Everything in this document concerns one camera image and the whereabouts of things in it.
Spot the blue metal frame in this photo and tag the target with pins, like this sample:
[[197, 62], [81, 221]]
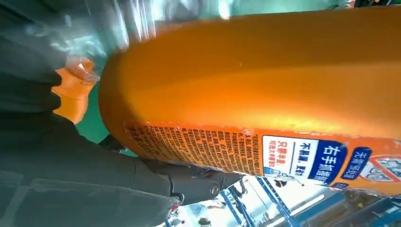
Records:
[[275, 200]]

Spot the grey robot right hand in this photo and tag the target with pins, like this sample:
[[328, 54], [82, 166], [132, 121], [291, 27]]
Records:
[[62, 175]]

